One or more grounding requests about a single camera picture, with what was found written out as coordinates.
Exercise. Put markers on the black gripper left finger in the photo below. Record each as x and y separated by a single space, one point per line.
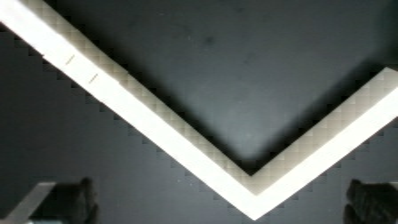
60 203

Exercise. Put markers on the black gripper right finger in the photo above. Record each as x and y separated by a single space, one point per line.
373 206

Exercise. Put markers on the white U-shaped border fence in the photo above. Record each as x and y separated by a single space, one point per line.
255 191

